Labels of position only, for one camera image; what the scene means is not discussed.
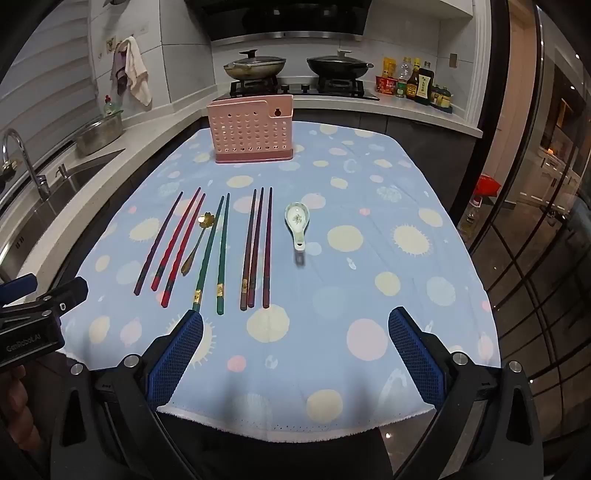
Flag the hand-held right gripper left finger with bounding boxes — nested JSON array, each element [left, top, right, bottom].
[[95, 309, 205, 411]]

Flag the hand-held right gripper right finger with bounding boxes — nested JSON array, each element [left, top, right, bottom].
[[389, 307, 500, 409]]

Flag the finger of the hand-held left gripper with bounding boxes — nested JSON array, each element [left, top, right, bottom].
[[28, 277, 89, 320], [0, 273, 38, 306]]

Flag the green chopstick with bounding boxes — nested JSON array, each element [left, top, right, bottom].
[[191, 196, 225, 317], [216, 193, 231, 316]]

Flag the dark purple chopstick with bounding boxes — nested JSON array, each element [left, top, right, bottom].
[[133, 191, 184, 296]]

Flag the brown chopstick with gold band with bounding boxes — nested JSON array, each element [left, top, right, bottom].
[[239, 189, 257, 311], [247, 187, 265, 309]]

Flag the gold flower-shaped spoon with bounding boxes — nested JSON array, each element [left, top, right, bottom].
[[181, 212, 219, 277]]

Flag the dark red chopstick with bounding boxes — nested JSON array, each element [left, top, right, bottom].
[[262, 187, 274, 309]]

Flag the white ceramic soup spoon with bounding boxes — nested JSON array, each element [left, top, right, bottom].
[[284, 203, 310, 252]]

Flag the pink perforated utensil holder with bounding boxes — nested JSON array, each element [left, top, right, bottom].
[[206, 95, 296, 164]]

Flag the person's left hand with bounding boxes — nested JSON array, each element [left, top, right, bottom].
[[0, 364, 43, 450]]

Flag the stainless steel sink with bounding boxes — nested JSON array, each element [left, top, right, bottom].
[[0, 159, 95, 278]]

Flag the blue printed tablecloth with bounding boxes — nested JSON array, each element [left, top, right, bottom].
[[58, 121, 502, 437]]

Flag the chrome kitchen faucet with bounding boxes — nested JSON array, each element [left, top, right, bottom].
[[1, 129, 51, 201]]

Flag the bottle on floor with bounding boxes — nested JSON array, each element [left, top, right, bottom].
[[466, 196, 483, 232]]

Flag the glass sliding door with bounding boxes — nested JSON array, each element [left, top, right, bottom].
[[468, 0, 591, 416]]

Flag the red bag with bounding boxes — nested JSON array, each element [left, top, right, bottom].
[[478, 173, 502, 197]]

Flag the purple hanging cloth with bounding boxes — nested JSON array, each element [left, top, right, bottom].
[[110, 44, 130, 95]]

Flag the white hanging towel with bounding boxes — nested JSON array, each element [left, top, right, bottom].
[[124, 36, 153, 108]]

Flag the small seasoning jars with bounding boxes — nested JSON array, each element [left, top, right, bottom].
[[431, 85, 453, 112]]

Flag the large dark soy sauce bottle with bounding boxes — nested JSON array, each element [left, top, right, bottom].
[[416, 68, 436, 106]]

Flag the dark sauce bottle yellow cap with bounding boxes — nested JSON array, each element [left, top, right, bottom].
[[406, 58, 422, 100]]

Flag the clear plastic bottle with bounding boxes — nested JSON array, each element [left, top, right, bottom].
[[396, 58, 413, 99]]

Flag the black gas stove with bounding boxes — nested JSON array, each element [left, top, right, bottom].
[[217, 78, 380, 101]]

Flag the grey wok with lid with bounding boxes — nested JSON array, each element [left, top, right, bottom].
[[224, 50, 287, 81]]

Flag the black wok with lid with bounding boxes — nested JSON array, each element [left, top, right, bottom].
[[306, 48, 374, 79]]

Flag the black range hood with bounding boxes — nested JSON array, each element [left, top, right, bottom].
[[185, 0, 372, 47]]

